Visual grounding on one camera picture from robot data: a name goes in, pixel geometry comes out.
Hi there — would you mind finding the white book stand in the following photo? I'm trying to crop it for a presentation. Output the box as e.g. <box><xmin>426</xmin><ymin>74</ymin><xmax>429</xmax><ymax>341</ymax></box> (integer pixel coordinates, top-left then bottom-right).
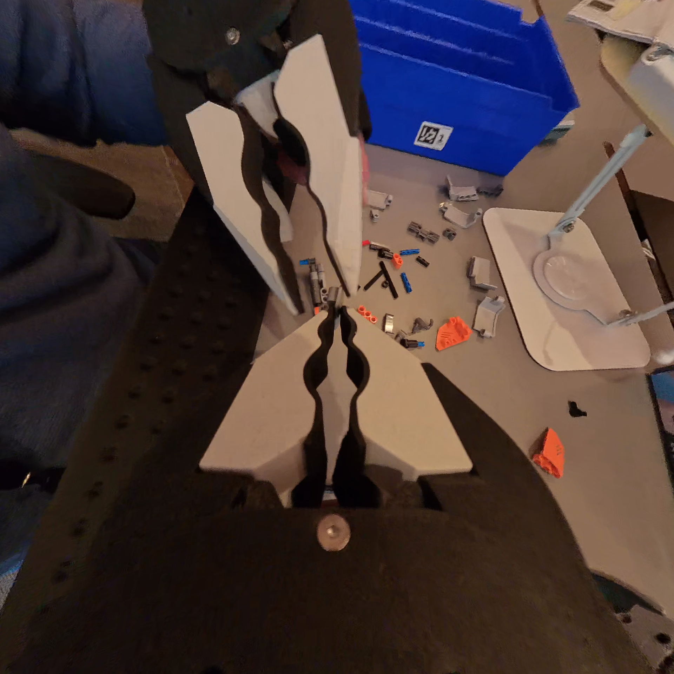
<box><xmin>533</xmin><ymin>125</ymin><xmax>674</xmax><ymax>327</ymax></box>

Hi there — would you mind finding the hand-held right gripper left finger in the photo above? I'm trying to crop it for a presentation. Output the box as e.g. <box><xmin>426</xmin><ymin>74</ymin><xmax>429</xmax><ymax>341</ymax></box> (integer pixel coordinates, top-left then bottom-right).
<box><xmin>199</xmin><ymin>308</ymin><xmax>338</xmax><ymax>509</ymax></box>

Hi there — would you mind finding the black dimpled mat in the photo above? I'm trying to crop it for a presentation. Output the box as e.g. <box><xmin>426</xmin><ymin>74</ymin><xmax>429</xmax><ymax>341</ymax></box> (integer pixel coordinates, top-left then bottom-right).
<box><xmin>0</xmin><ymin>190</ymin><xmax>275</xmax><ymax>674</ymax></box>

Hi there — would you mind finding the person's left forearm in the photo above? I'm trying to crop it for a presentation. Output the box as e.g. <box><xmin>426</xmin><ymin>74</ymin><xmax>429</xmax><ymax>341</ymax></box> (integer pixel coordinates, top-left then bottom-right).
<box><xmin>0</xmin><ymin>0</ymin><xmax>169</xmax><ymax>147</ymax></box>

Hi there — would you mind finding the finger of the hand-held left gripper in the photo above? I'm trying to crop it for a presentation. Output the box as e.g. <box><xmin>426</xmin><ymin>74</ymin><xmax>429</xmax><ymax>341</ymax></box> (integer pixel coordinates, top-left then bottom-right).
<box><xmin>186</xmin><ymin>101</ymin><xmax>305</xmax><ymax>317</ymax></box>
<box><xmin>273</xmin><ymin>34</ymin><xmax>365</xmax><ymax>298</ymax></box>

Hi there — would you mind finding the robot kit box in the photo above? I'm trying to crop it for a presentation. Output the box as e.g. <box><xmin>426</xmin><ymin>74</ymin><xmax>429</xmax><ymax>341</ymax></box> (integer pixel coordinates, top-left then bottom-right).
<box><xmin>647</xmin><ymin>363</ymin><xmax>674</xmax><ymax>469</ymax></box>

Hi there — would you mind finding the black chair armrest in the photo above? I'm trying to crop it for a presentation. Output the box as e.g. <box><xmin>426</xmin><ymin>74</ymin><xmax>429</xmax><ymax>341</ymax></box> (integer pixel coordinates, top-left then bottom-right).
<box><xmin>32</xmin><ymin>153</ymin><xmax>137</xmax><ymax>221</ymax></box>

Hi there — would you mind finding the orange wedge brick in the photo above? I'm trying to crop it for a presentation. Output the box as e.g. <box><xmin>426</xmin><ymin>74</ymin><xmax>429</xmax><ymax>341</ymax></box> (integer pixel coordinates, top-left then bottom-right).
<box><xmin>532</xmin><ymin>428</ymin><xmax>565</xmax><ymax>479</ymax></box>

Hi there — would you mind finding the light grey angled panel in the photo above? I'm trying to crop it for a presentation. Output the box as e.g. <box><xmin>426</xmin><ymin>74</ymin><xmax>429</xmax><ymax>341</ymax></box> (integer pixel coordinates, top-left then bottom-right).
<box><xmin>445</xmin><ymin>175</ymin><xmax>480</xmax><ymax>202</ymax></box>

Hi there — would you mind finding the tracked toy robot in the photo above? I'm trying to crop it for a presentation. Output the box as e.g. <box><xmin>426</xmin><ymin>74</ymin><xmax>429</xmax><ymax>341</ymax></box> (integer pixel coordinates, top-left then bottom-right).
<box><xmin>592</xmin><ymin>574</ymin><xmax>674</xmax><ymax>674</ymax></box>

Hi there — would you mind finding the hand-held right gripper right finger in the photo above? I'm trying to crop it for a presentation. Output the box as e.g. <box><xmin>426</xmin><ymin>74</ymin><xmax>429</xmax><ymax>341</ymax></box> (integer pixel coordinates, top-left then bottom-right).
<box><xmin>333</xmin><ymin>307</ymin><xmax>474</xmax><ymax>508</ymax></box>

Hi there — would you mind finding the blue storage box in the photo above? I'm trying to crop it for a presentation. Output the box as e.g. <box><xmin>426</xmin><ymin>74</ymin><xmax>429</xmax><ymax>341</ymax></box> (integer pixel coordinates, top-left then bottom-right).
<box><xmin>348</xmin><ymin>0</ymin><xmax>580</xmax><ymax>177</ymax></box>

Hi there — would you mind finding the orange flat panel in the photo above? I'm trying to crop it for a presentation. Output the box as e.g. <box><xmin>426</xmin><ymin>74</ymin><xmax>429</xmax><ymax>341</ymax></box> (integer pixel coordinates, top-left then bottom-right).
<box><xmin>435</xmin><ymin>316</ymin><xmax>473</xmax><ymax>352</ymax></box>

